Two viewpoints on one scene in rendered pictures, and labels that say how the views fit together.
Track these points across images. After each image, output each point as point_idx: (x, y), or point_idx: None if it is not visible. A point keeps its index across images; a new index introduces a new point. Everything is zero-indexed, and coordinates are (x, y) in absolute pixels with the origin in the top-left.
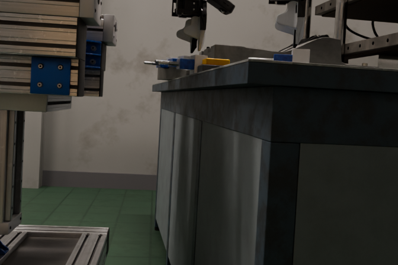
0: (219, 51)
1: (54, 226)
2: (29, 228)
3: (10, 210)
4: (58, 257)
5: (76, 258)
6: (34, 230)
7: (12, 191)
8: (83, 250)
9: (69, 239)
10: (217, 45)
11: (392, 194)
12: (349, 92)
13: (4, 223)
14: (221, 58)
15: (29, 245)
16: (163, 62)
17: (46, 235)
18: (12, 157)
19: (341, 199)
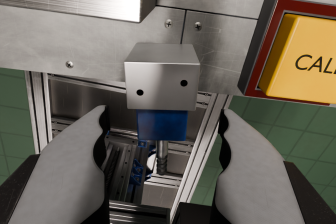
0: None
1: (32, 99)
2: (42, 116)
3: (131, 150)
4: (102, 95)
5: (106, 84)
6: (46, 113)
7: (128, 160)
8: (97, 80)
9: (56, 86)
10: (143, 3)
11: None
12: None
13: (135, 147)
14: None
15: (75, 113)
16: (165, 165)
17: (51, 103)
18: (123, 183)
19: None
